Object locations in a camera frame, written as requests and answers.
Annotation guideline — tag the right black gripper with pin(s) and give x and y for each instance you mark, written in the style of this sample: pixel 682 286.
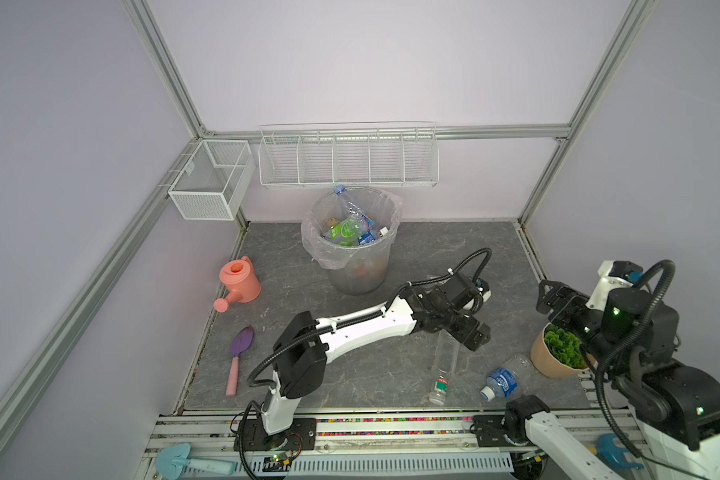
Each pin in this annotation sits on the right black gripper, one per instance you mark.
pixel 574 306

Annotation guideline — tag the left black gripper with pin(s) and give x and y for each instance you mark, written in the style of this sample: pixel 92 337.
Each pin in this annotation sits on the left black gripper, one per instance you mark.
pixel 479 338

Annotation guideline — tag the orange NFC juice bottle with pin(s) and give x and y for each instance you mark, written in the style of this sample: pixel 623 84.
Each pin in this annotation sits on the orange NFC juice bottle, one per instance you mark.
pixel 370 272

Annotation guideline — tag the blue cartoon label water bottle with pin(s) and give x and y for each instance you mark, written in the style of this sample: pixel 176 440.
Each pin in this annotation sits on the blue cartoon label water bottle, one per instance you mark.
pixel 350 208

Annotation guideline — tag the lime green label bottle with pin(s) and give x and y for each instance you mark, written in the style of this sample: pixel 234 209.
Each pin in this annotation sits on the lime green label bottle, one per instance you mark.
pixel 348 232

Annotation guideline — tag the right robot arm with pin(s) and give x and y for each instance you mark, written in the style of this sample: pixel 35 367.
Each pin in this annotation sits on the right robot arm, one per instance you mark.
pixel 665 413

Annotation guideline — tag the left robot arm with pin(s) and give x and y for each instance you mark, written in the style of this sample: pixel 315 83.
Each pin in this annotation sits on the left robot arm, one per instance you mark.
pixel 296 367

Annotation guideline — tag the grey mesh waste bin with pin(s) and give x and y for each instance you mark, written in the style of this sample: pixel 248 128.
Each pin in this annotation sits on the grey mesh waste bin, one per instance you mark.
pixel 349 232

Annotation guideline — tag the clear plastic bin liner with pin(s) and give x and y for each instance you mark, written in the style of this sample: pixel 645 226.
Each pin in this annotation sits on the clear plastic bin liner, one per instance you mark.
pixel 382 207

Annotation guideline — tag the tall clear bottle green-red cap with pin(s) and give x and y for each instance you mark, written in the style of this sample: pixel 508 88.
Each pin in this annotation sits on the tall clear bottle green-red cap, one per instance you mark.
pixel 444 366

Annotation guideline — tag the potted green plant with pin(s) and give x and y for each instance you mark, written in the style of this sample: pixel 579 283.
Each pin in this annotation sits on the potted green plant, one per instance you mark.
pixel 557 353

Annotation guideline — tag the blue yellow toy rake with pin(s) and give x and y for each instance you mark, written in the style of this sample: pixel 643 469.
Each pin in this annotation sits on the blue yellow toy rake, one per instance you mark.
pixel 611 449

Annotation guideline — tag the pink watering can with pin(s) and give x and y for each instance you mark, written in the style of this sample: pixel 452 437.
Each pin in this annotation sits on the pink watering can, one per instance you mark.
pixel 241 282

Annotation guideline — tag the small white mesh basket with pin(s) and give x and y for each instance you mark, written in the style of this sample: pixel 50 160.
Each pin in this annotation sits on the small white mesh basket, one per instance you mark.
pixel 212 183

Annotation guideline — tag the teal toy shovel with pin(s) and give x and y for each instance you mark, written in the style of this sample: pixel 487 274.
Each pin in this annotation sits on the teal toy shovel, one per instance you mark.
pixel 172 462

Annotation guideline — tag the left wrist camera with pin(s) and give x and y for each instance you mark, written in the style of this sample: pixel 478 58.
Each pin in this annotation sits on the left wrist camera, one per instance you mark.
pixel 485 294

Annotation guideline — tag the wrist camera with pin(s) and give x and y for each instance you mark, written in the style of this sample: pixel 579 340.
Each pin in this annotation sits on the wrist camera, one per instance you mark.
pixel 613 274
pixel 485 294

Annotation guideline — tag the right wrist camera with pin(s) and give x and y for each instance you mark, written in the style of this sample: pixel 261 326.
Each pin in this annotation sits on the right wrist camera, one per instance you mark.
pixel 613 274

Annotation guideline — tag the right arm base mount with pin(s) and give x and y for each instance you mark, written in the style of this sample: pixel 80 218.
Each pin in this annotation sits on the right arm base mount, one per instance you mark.
pixel 489 430

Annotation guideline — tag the long white wire shelf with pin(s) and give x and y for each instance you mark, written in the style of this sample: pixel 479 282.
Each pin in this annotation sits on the long white wire shelf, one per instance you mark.
pixel 317 155

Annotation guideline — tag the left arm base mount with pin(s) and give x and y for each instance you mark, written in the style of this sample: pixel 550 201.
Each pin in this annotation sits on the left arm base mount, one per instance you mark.
pixel 301 435

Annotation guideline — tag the purple spoon pink handle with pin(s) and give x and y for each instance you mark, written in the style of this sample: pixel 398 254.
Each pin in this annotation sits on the purple spoon pink handle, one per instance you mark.
pixel 241 343

